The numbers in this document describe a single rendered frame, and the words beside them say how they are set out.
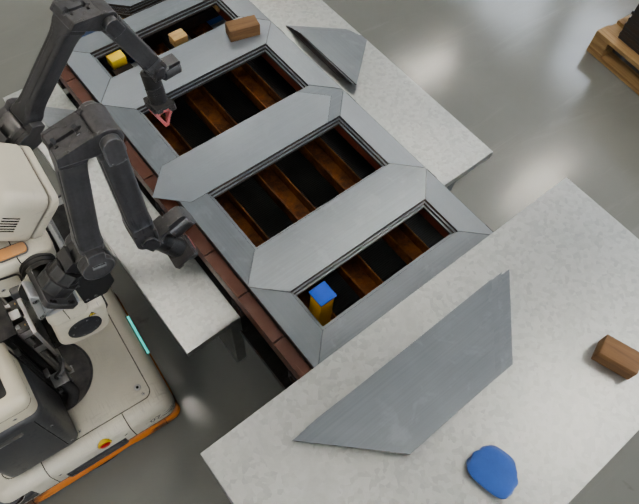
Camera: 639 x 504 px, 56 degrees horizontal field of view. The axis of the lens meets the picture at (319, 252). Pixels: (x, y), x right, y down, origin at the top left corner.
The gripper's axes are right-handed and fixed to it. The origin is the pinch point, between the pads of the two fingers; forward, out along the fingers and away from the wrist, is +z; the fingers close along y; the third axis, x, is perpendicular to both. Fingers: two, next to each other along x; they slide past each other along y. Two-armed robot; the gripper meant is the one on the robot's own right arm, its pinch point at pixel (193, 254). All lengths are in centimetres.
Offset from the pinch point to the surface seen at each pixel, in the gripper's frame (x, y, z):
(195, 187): -6.4, 29.9, 20.0
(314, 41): -71, 71, 58
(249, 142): -28, 37, 31
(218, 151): -19, 39, 26
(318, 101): -56, 40, 44
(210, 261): 2.3, 4.3, 17.8
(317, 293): -18.5, -24.7, 20.9
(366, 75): -78, 49, 66
